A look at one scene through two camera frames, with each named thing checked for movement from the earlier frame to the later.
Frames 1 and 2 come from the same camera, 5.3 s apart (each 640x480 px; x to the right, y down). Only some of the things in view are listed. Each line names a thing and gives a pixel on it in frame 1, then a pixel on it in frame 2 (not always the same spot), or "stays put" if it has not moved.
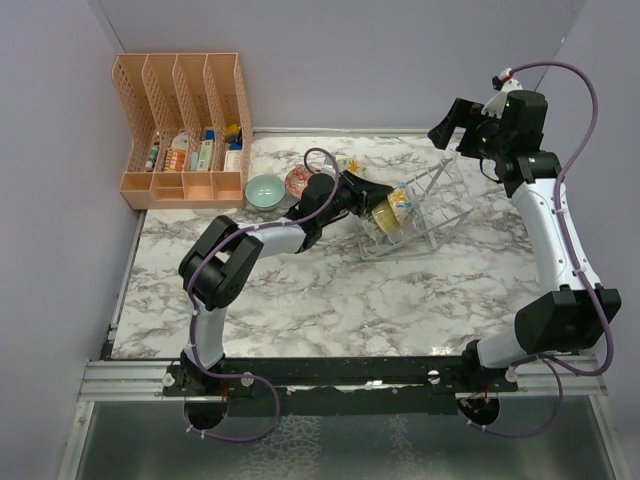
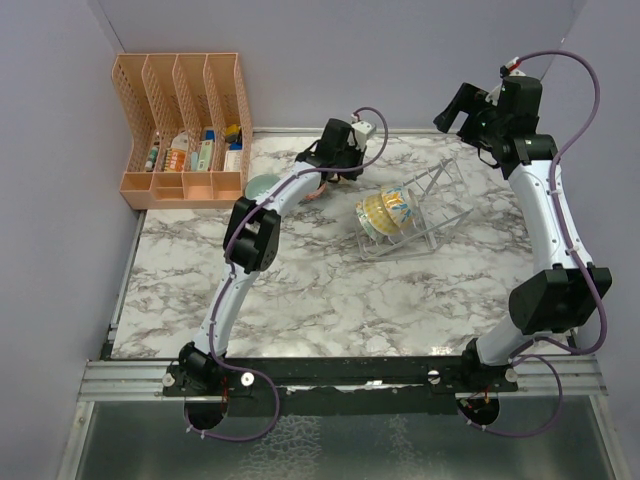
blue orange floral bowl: (403, 204) stays put
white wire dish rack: (442, 201) stays put
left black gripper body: (347, 197) to (350, 157)
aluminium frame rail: (151, 380) stays put
